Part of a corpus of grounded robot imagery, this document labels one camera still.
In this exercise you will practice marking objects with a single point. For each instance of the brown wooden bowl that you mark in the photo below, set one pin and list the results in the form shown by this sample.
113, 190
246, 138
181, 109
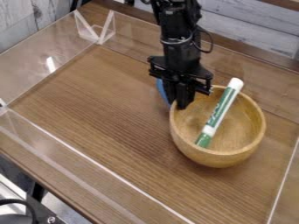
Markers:
238, 135

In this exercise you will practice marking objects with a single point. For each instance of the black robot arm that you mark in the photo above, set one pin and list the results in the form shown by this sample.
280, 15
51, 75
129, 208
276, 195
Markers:
177, 17

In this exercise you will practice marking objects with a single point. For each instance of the clear acrylic corner bracket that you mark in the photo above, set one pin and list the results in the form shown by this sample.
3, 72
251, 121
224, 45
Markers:
96, 33

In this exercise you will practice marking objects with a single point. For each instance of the black metal table frame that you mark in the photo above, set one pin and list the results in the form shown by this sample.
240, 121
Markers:
36, 212

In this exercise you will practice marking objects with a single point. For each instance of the blue rectangular block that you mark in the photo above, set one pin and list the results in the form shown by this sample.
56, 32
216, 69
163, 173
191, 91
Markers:
160, 89

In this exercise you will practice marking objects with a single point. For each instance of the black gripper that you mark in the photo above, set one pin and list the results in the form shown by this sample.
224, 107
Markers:
180, 71

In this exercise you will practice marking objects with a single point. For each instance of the green white Expo marker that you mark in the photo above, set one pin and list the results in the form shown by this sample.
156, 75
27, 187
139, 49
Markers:
219, 112

